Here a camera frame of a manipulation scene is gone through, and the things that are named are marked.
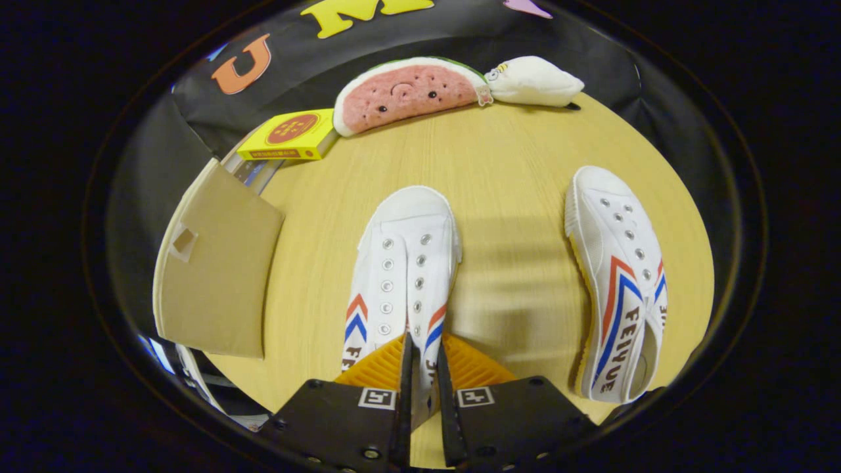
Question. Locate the white striped canvas shoe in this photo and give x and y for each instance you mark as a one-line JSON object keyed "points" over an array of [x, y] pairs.
{"points": [[614, 263], [404, 249]]}

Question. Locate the beige storage box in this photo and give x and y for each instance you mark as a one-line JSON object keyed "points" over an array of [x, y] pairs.
{"points": [[217, 282]]}

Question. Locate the white plush toy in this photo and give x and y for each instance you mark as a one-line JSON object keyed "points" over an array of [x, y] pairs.
{"points": [[535, 82]]}

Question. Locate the yellow book with red circle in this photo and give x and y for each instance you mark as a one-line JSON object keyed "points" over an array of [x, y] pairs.
{"points": [[289, 131]]}

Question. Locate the watermelon slice plush toy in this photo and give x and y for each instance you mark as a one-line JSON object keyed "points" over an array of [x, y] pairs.
{"points": [[407, 92]]}

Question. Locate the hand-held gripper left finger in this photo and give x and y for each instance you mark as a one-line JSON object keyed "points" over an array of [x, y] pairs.
{"points": [[406, 407]]}

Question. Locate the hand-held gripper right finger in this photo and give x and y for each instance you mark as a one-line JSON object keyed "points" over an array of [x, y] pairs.
{"points": [[447, 414]]}

